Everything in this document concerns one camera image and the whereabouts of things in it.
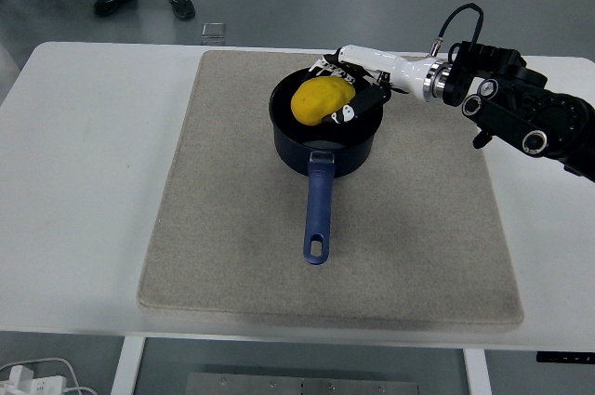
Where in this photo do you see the white power strip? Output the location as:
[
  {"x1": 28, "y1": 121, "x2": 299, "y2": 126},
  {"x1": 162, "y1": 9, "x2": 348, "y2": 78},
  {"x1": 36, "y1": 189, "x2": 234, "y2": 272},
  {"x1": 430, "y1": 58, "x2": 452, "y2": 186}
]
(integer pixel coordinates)
[{"x1": 0, "y1": 364, "x2": 69, "y2": 395}]

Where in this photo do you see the beige felt mat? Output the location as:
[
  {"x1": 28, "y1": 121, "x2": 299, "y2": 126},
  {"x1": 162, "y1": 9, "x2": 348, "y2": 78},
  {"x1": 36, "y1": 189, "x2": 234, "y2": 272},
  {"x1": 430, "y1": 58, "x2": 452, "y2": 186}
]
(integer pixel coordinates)
[{"x1": 137, "y1": 49, "x2": 525, "y2": 334}]

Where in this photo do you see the black table control panel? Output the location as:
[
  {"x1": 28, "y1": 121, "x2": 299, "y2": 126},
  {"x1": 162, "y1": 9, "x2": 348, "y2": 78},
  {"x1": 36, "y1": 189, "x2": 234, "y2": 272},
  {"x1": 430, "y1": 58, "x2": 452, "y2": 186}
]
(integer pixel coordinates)
[{"x1": 535, "y1": 350, "x2": 595, "y2": 363}]

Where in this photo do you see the yellow potato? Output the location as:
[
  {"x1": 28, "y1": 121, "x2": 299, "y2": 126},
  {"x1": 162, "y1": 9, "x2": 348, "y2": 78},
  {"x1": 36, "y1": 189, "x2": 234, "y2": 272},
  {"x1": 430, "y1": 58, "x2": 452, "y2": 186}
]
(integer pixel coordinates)
[{"x1": 290, "y1": 76, "x2": 357, "y2": 126}]

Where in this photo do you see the white table leg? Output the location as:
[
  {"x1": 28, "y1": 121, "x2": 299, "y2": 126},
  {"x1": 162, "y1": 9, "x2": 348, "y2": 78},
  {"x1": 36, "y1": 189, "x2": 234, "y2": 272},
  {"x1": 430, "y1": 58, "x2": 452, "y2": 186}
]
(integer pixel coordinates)
[
  {"x1": 462, "y1": 348, "x2": 493, "y2": 395},
  {"x1": 110, "y1": 336, "x2": 146, "y2": 395}
]

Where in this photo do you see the white cable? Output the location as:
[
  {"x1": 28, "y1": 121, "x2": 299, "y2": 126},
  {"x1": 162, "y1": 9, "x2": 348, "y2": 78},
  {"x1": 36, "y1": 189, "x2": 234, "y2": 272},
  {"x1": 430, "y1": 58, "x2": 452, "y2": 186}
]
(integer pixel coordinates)
[{"x1": 0, "y1": 356, "x2": 99, "y2": 395}]

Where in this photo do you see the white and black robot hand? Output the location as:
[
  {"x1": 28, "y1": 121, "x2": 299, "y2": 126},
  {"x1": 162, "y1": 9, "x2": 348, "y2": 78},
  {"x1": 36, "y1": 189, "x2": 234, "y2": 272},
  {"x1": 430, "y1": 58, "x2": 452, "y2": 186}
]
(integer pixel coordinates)
[{"x1": 306, "y1": 44, "x2": 436, "y2": 126}]

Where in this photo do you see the dark blue pot with handle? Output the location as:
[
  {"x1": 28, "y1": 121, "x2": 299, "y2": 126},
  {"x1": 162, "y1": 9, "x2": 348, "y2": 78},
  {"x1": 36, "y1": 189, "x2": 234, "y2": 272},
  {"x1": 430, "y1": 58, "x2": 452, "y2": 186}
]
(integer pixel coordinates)
[{"x1": 268, "y1": 67, "x2": 386, "y2": 266}]

